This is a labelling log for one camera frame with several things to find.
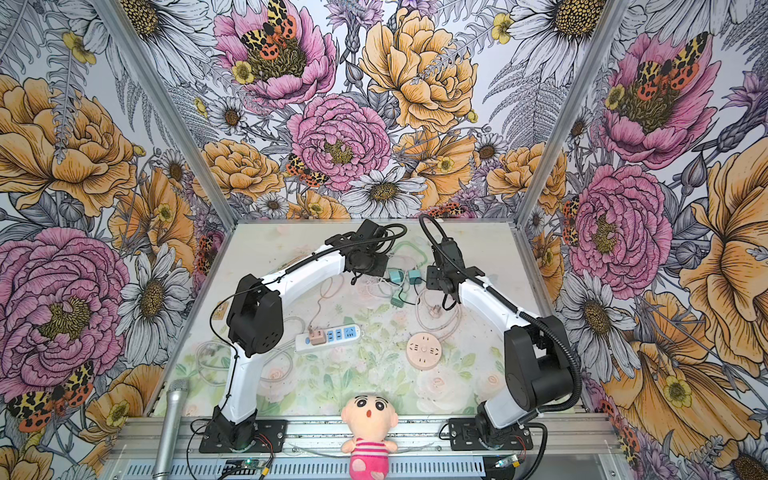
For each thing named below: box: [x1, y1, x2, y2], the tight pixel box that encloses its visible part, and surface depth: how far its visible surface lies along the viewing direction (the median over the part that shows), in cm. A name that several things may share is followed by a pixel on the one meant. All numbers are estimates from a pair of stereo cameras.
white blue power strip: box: [295, 324, 361, 352], surface depth 91 cm
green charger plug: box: [390, 290, 407, 309], surface depth 99 cm
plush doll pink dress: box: [341, 394, 399, 480], surface depth 70 cm
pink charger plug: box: [309, 329, 327, 346], surface depth 85 cm
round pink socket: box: [406, 332, 442, 370], surface depth 87 cm
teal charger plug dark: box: [388, 267, 405, 285], surface depth 104 cm
